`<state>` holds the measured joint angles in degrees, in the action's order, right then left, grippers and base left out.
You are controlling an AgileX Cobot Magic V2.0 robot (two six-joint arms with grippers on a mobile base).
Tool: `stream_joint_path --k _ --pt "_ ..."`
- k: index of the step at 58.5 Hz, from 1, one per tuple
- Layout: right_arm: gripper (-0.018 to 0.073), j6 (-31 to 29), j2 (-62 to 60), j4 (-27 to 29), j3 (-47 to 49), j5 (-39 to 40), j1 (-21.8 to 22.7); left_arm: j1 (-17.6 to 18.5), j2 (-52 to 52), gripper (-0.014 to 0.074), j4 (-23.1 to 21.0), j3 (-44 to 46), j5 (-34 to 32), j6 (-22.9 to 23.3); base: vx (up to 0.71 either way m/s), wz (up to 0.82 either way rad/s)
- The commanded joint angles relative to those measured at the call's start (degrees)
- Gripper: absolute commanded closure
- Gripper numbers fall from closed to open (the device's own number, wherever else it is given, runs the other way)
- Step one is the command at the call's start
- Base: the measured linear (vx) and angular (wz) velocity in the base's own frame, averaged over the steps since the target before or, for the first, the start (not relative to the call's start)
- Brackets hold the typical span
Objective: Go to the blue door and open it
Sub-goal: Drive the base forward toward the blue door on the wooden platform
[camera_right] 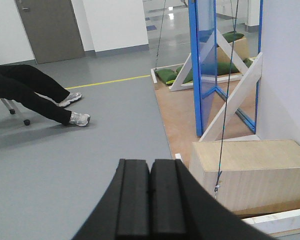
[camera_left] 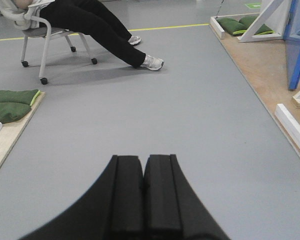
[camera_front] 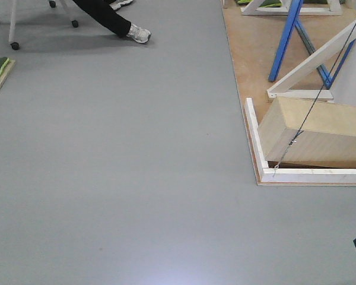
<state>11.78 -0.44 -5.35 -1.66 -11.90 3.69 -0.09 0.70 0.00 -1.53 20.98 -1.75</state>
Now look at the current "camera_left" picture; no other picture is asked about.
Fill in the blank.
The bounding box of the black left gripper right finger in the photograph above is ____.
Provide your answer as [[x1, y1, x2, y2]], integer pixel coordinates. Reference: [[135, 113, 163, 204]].
[[144, 154, 229, 240]]

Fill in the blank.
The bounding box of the green sandbag left of pair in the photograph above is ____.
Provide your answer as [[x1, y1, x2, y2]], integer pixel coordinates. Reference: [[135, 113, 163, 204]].
[[216, 17, 247, 36]]

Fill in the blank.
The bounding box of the green sandbag near left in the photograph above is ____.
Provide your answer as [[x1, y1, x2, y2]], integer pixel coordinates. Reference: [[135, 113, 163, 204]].
[[0, 102, 32, 124]]

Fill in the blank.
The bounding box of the green floor sign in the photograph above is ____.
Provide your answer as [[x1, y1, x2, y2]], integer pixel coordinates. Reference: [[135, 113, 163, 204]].
[[245, 2, 262, 9]]

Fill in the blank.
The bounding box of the white wooden door frame stand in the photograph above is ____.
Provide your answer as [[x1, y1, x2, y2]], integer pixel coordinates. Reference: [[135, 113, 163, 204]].
[[209, 0, 300, 173]]

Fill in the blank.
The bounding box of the blue door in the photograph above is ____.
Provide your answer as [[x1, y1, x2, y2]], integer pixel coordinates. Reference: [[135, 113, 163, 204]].
[[283, 0, 300, 91]]

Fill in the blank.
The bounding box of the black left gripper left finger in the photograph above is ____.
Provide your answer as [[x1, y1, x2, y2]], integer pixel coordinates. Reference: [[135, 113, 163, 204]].
[[22, 155, 144, 240]]

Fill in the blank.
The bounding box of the wooden base platform of door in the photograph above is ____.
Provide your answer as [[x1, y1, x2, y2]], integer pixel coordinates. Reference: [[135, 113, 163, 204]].
[[208, 12, 300, 173]]

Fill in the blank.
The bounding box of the green sandbag of pair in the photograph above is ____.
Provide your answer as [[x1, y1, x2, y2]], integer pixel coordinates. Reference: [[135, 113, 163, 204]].
[[216, 17, 247, 36], [239, 15, 275, 35]]

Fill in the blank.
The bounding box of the grey wheeled office chair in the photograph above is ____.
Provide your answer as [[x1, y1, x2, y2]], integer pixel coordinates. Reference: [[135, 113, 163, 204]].
[[14, 7, 98, 85]]

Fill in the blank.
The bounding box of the green sandbag right of pair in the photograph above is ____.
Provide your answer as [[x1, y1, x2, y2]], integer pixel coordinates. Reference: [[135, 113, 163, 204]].
[[239, 15, 275, 35]]

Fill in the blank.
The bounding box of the light wooden base board left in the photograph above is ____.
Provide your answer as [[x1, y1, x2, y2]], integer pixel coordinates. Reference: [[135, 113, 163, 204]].
[[0, 92, 46, 168]]

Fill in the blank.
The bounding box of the black tether cable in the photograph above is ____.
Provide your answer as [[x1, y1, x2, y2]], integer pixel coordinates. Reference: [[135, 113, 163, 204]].
[[216, 0, 226, 19]]

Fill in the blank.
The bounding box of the green sandbag far left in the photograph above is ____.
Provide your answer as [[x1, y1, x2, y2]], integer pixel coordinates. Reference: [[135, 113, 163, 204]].
[[0, 89, 42, 106]]

